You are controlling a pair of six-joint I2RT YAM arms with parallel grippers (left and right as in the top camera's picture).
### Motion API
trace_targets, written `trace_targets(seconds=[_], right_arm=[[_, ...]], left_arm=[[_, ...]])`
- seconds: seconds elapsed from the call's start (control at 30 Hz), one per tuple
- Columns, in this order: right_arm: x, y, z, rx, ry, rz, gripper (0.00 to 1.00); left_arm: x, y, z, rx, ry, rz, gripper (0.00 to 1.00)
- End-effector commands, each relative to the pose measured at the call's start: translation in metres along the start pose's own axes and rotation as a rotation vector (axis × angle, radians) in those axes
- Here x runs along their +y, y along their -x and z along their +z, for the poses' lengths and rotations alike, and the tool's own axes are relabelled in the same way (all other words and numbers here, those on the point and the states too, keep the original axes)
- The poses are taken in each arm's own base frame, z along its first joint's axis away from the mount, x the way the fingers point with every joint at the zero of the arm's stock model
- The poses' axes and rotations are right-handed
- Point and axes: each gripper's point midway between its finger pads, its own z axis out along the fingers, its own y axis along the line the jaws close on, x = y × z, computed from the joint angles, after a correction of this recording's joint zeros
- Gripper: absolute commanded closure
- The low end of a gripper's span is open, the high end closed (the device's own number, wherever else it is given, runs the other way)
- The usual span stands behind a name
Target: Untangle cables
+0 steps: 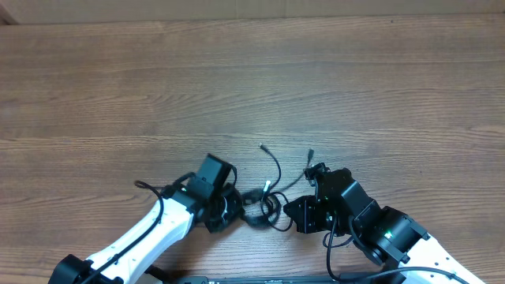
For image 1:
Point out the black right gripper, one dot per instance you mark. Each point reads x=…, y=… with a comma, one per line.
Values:
x=308, y=221

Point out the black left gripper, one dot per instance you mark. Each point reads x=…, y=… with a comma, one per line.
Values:
x=236, y=211

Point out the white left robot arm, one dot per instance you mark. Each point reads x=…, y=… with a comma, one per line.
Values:
x=174, y=214

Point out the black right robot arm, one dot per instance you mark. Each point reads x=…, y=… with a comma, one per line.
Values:
x=404, y=250

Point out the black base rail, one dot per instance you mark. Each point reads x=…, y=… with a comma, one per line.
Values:
x=157, y=276

